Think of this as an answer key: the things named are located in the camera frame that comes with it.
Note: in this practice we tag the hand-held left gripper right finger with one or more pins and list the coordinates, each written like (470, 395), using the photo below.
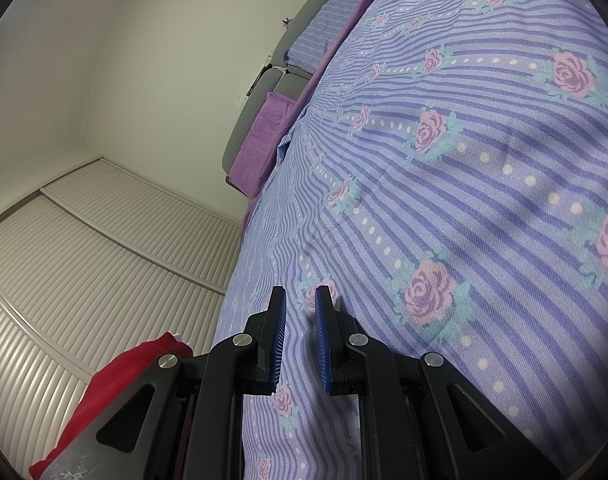
(324, 340)

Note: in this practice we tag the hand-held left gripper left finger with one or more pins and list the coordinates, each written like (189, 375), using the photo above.
(276, 340)

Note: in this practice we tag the red garment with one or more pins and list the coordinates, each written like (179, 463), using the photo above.
(118, 385)

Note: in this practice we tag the white louvered wardrobe doors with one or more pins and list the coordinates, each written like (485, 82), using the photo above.
(98, 260)

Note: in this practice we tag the purple pillow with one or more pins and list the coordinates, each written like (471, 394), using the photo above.
(264, 145)

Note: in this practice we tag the blue striped floral bedspread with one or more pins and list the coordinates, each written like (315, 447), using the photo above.
(459, 185)

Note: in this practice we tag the grey upholstered headboard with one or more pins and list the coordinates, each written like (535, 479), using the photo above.
(269, 85)

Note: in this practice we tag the purple bed sheet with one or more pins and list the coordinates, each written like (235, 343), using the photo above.
(341, 35)

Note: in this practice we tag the blue striped pillow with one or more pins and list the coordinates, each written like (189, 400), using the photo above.
(324, 30)

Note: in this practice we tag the small purple figurine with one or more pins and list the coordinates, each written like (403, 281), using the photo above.
(286, 22)

